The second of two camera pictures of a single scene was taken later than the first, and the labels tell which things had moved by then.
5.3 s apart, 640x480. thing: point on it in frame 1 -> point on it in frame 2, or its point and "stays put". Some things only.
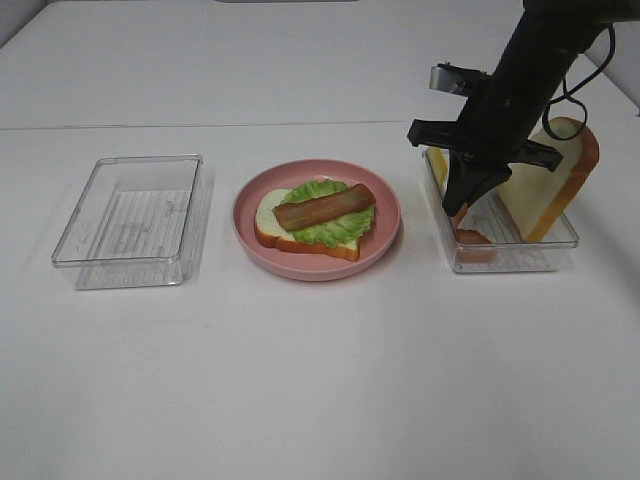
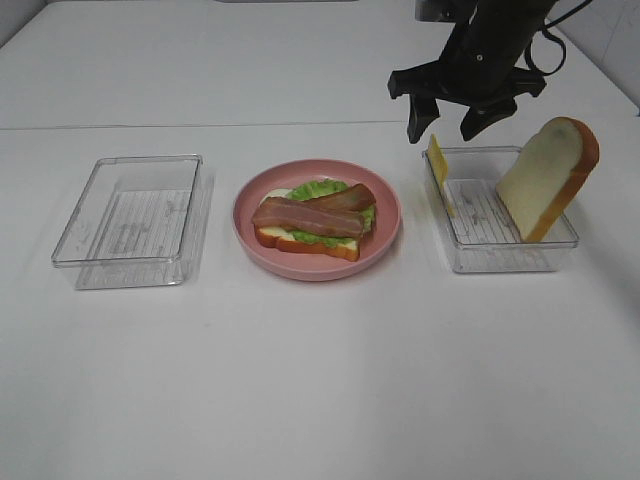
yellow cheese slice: [439, 161] stays put
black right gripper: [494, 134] -> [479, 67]
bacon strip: [290, 215] stays put
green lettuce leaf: [338, 232] stays put
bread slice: [271, 233] stays put
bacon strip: [473, 246] -> [309, 222]
